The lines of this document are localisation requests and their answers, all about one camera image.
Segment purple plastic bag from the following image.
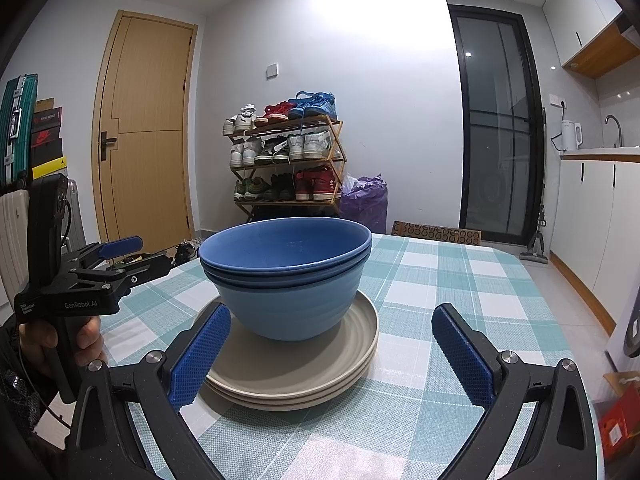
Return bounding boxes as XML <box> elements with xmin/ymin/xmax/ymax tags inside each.
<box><xmin>340</xmin><ymin>174</ymin><xmax>389</xmax><ymax>235</ymax></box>

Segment shoe rack with shoes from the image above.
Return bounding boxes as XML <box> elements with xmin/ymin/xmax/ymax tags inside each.
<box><xmin>222</xmin><ymin>91</ymin><xmax>343</xmax><ymax>202</ymax></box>

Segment white oil radiator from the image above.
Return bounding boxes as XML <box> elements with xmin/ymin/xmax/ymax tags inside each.
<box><xmin>0</xmin><ymin>180</ymin><xmax>86</xmax><ymax>311</ymax></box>

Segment wooden door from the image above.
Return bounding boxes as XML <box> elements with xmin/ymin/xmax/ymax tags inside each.
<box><xmin>91</xmin><ymin>9</ymin><xmax>198</xmax><ymax>243</ymax></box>

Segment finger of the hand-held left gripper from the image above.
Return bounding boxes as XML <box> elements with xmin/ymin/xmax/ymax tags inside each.
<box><xmin>61</xmin><ymin>236</ymin><xmax>145</xmax><ymax>273</ymax></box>
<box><xmin>69</xmin><ymin>254</ymin><xmax>175</xmax><ymax>293</ymax></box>

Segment person's left hand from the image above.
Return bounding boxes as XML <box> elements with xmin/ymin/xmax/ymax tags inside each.
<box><xmin>19</xmin><ymin>316</ymin><xmax>107</xmax><ymax>379</ymax></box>

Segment patterned cardboard box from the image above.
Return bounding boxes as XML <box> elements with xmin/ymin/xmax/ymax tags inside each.
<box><xmin>391</xmin><ymin>220</ymin><xmax>482</xmax><ymax>246</ymax></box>

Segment metal faucet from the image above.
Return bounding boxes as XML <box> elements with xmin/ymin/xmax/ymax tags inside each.
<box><xmin>604</xmin><ymin>114</ymin><xmax>624</xmax><ymax>148</ymax></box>

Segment white electric kettle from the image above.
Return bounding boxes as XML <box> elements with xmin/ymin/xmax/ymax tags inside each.
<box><xmin>560</xmin><ymin>119</ymin><xmax>585</xmax><ymax>152</ymax></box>

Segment teal checked tablecloth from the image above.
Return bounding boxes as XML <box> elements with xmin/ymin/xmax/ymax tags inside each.
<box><xmin>97</xmin><ymin>232</ymin><xmax>601</xmax><ymax>480</ymax></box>

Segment black yellow shoe box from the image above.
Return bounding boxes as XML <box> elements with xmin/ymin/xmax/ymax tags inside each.
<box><xmin>32</xmin><ymin>155</ymin><xmax>68</xmax><ymax>181</ymax></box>

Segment person's left forearm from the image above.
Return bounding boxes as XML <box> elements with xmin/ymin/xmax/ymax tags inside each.
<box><xmin>0</xmin><ymin>325</ymin><xmax>71</xmax><ymax>461</ymax></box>

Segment white washing machine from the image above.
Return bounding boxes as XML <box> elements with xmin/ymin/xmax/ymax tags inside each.
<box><xmin>606</xmin><ymin>287</ymin><xmax>640</xmax><ymax>373</ymax></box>

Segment cream round plate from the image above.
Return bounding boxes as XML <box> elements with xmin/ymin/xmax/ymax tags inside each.
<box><xmin>202</xmin><ymin>340</ymin><xmax>378</xmax><ymax>403</ymax></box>
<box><xmin>205</xmin><ymin>355</ymin><xmax>376</xmax><ymax>412</ymax></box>

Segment black framed glass door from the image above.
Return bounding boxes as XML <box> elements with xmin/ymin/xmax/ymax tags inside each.
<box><xmin>447</xmin><ymin>4</ymin><xmax>546</xmax><ymax>247</ymax></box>

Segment black shoe box red print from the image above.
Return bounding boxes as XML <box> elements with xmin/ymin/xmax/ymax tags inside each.
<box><xmin>32</xmin><ymin>107</ymin><xmax>64</xmax><ymax>133</ymax></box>

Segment black shoe box red logo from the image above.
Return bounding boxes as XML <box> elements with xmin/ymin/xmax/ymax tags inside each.
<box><xmin>31</xmin><ymin>128</ymin><xmax>64</xmax><ymax>163</ymax></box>

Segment white base cabinets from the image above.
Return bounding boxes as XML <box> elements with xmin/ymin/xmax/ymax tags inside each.
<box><xmin>547</xmin><ymin>147</ymin><xmax>640</xmax><ymax>336</ymax></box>

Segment scattered pile of shoes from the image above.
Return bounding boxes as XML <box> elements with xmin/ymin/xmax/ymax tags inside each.
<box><xmin>172</xmin><ymin>237</ymin><xmax>206</xmax><ymax>263</ymax></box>

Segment white wall cabinet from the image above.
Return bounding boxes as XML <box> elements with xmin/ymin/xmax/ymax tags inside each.
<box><xmin>542</xmin><ymin>0</ymin><xmax>636</xmax><ymax>80</ymax></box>

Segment stack of beige plates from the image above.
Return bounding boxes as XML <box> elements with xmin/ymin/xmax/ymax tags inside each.
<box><xmin>192</xmin><ymin>290</ymin><xmax>379</xmax><ymax>392</ymax></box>

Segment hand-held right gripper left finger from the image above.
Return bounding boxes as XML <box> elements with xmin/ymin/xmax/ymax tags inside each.
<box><xmin>67</xmin><ymin>304</ymin><xmax>236</xmax><ymax>480</ymax></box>

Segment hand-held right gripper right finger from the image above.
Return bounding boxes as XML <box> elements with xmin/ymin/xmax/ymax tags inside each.
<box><xmin>431</xmin><ymin>302</ymin><xmax>599</xmax><ymax>480</ymax></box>

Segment stick vacuum cleaner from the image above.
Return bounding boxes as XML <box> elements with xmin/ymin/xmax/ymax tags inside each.
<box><xmin>519</xmin><ymin>205</ymin><xmax>549</xmax><ymax>261</ymax></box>

